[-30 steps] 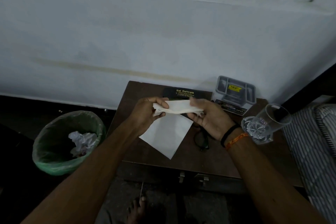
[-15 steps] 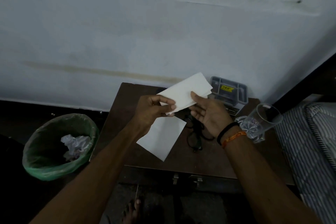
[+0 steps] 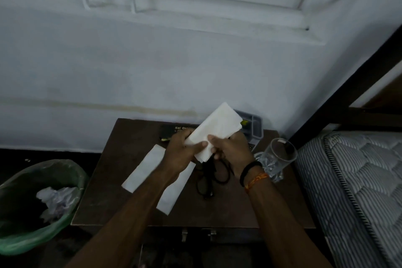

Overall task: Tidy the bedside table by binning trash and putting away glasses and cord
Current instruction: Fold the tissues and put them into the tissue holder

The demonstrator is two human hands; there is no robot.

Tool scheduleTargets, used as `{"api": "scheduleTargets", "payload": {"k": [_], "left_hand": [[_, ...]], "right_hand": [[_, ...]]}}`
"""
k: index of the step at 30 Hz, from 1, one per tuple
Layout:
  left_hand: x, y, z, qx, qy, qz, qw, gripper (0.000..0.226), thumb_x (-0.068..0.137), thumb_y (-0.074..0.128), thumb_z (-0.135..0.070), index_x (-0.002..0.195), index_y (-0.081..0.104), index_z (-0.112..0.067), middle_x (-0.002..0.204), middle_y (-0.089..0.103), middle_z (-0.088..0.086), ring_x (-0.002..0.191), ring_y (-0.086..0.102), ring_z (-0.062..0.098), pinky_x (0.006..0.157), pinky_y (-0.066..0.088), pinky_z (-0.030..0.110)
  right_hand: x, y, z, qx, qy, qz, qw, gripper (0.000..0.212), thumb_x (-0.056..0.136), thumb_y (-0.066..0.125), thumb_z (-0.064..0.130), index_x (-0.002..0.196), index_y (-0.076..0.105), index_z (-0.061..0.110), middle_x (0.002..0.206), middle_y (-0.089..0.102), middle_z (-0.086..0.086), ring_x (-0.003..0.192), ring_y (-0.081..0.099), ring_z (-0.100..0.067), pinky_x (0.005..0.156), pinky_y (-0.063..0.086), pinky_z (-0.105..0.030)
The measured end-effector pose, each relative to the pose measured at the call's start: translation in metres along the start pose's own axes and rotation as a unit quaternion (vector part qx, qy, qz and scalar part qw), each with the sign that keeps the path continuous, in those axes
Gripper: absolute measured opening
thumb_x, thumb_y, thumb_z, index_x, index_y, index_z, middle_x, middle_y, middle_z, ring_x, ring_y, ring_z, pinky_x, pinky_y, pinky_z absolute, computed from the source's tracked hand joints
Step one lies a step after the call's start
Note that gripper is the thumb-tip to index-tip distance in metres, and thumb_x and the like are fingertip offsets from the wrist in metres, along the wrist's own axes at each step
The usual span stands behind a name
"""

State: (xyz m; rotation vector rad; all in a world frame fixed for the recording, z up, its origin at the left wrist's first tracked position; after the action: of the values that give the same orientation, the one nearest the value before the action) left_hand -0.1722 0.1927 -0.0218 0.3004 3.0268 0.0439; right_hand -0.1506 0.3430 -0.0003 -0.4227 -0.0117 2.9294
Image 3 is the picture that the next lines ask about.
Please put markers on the black eyeglasses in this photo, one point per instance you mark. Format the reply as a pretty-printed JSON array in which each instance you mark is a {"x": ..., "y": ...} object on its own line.
[{"x": 205, "y": 180}]

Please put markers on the large white paper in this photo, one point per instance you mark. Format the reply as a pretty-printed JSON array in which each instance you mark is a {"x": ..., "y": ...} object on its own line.
[{"x": 58, "y": 202}]

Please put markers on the grey plastic organizer box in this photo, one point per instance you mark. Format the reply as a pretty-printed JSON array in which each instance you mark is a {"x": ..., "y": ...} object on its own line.
[{"x": 254, "y": 126}]

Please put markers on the clear drinking glass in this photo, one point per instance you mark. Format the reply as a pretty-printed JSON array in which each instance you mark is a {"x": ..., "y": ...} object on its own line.
[{"x": 282, "y": 154}]

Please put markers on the trash bin with green liner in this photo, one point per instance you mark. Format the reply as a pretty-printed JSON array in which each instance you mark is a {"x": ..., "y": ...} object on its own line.
[{"x": 19, "y": 202}]

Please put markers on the person's right hand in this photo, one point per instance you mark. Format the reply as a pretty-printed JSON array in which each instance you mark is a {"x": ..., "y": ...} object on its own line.
[{"x": 234, "y": 151}]

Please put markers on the striped mattress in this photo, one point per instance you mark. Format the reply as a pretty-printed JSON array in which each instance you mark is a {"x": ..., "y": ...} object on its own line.
[{"x": 355, "y": 189}]

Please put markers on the black eyeglasses case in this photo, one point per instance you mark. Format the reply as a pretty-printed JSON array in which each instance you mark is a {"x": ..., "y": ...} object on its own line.
[{"x": 171, "y": 131}]

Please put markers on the dark wooden bed frame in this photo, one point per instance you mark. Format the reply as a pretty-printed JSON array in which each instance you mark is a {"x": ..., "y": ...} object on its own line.
[{"x": 345, "y": 104}]

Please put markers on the person's left forearm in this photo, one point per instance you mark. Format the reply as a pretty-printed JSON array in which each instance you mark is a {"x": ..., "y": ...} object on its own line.
[{"x": 125, "y": 223}]

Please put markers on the brown bedside table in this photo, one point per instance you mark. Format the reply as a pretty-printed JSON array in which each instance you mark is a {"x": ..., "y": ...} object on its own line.
[{"x": 103, "y": 183}]

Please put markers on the clear glass ashtray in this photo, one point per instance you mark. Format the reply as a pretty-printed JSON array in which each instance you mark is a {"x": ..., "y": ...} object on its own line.
[{"x": 273, "y": 176}]

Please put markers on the person's right forearm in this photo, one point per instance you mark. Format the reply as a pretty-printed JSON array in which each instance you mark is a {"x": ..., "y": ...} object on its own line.
[{"x": 282, "y": 230}]

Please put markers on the white paper sheet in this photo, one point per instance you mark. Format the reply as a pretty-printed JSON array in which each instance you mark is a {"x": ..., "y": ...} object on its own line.
[
  {"x": 141, "y": 170},
  {"x": 216, "y": 123}
]

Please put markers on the person's left hand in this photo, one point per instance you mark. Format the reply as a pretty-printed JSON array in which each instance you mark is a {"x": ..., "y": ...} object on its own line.
[{"x": 179, "y": 154}]

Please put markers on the black wristband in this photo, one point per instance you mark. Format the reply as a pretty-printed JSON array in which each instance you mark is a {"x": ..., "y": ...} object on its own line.
[{"x": 248, "y": 170}]

